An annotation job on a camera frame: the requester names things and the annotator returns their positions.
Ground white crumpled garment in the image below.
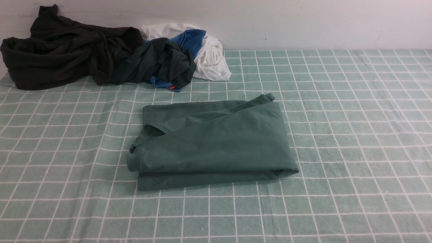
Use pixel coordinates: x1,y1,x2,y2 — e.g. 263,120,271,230
141,23,231,81

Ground green long-sleeved shirt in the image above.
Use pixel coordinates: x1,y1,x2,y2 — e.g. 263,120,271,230
127,93,299,191

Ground blue crumpled garment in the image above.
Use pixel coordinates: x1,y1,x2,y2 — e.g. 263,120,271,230
145,29,206,92

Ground dark green crumpled garment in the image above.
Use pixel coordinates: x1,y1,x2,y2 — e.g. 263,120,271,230
108,37,196,89

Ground dark olive crumpled garment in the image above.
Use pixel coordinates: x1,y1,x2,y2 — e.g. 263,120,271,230
1,5,143,90

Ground green checked tablecloth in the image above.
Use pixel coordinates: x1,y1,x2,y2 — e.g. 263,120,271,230
0,49,432,243

